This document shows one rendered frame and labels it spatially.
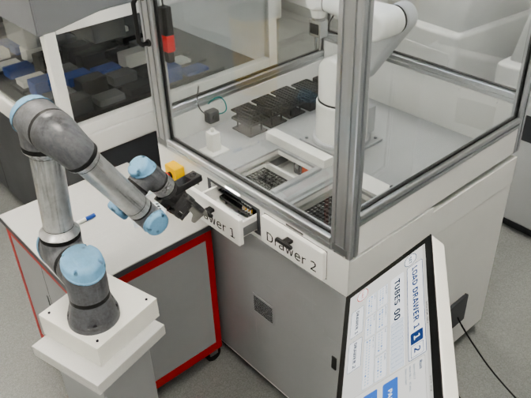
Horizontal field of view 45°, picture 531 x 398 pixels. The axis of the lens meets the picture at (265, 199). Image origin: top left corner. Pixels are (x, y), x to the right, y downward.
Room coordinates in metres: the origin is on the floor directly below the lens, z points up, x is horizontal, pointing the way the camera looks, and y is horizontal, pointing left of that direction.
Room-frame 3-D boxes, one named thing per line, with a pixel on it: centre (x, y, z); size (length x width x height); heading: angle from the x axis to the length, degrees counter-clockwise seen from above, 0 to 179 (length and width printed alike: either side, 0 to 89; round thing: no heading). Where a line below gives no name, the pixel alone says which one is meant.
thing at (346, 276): (2.15, -0.27, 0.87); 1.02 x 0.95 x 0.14; 41
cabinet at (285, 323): (2.14, -0.27, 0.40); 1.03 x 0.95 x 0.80; 41
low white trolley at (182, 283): (1.98, 0.62, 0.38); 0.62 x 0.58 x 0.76; 41
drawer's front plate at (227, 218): (1.82, 0.18, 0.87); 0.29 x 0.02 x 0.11; 41
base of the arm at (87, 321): (1.37, 0.52, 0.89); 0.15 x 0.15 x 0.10
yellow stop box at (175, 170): (2.11, 0.35, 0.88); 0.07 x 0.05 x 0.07; 41
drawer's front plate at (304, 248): (1.63, -0.08, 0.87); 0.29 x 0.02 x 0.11; 41
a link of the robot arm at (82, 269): (1.38, 0.52, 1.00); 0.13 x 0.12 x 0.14; 39
